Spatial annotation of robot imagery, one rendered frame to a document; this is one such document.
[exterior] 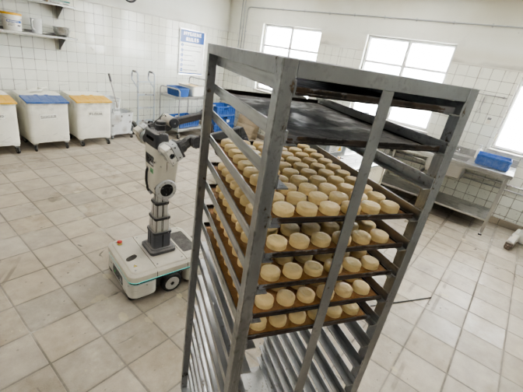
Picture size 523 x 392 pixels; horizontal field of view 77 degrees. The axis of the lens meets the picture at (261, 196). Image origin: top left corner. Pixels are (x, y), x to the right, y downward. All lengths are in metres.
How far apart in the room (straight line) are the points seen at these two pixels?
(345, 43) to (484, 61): 2.17
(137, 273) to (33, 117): 3.57
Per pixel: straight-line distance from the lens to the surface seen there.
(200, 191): 1.29
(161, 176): 2.39
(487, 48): 5.89
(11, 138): 5.64
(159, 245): 2.70
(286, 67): 0.60
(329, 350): 1.36
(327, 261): 0.92
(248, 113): 0.82
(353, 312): 1.09
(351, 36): 6.50
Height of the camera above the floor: 1.82
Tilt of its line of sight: 24 degrees down
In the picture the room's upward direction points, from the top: 10 degrees clockwise
